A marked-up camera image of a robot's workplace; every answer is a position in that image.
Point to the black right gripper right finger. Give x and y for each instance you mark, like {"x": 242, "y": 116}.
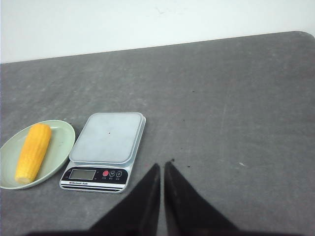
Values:
{"x": 188, "y": 213}

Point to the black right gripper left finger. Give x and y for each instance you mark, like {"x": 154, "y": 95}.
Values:
{"x": 137, "y": 214}

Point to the yellow corn cob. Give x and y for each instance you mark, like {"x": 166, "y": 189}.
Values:
{"x": 32, "y": 153}

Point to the silver digital kitchen scale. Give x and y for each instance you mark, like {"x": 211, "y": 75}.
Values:
{"x": 103, "y": 156}

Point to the pale green plate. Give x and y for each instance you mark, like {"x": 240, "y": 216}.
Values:
{"x": 61, "y": 143}

